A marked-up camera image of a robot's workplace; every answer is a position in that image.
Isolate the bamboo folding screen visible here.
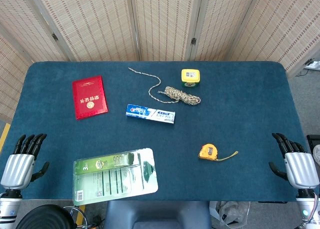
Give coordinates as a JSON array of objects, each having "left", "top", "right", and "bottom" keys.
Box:
[{"left": 0, "top": 0, "right": 320, "bottom": 125}]

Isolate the blue felt table cover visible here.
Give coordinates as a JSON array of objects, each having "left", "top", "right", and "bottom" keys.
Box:
[{"left": 0, "top": 61, "right": 315, "bottom": 202}]

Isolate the beige braided rope bundle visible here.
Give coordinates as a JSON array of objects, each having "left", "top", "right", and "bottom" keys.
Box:
[{"left": 128, "top": 67, "right": 202, "bottom": 106}]

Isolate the small yellow-lidded green box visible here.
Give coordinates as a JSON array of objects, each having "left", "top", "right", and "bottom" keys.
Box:
[{"left": 180, "top": 68, "right": 202, "bottom": 88}]

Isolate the white power strip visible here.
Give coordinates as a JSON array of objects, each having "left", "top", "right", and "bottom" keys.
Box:
[{"left": 303, "top": 60, "right": 320, "bottom": 71}]

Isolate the clear plastic bag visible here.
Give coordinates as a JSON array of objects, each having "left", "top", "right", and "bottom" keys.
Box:
[{"left": 209, "top": 200, "right": 251, "bottom": 229}]

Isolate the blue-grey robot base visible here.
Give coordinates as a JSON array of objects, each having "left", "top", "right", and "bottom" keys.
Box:
[{"left": 103, "top": 200, "right": 213, "bottom": 229}]

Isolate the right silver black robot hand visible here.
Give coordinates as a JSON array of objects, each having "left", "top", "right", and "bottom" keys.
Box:
[{"left": 268, "top": 132, "right": 320, "bottom": 190}]

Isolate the yellow tape measure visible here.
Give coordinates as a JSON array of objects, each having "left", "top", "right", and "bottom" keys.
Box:
[{"left": 198, "top": 143, "right": 239, "bottom": 162}]

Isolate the green toothbrush blister pack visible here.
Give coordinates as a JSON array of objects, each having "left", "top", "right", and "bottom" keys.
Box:
[{"left": 72, "top": 147, "right": 159, "bottom": 207}]

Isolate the white round object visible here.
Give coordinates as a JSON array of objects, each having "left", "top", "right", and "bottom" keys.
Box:
[{"left": 312, "top": 143, "right": 320, "bottom": 165}]

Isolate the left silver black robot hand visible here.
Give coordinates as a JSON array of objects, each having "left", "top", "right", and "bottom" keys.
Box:
[{"left": 0, "top": 133, "right": 50, "bottom": 190}]

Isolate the black box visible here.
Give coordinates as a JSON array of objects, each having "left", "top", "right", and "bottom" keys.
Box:
[{"left": 306, "top": 134, "right": 320, "bottom": 155}]

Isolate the red certificate booklet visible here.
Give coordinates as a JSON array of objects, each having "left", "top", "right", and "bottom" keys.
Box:
[{"left": 71, "top": 75, "right": 109, "bottom": 121}]

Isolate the blue white toothpaste box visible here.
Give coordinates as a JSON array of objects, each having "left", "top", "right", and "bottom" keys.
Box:
[{"left": 125, "top": 103, "right": 176, "bottom": 125}]

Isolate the black round stool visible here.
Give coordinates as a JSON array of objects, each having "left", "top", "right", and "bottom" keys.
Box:
[{"left": 15, "top": 204, "right": 76, "bottom": 229}]

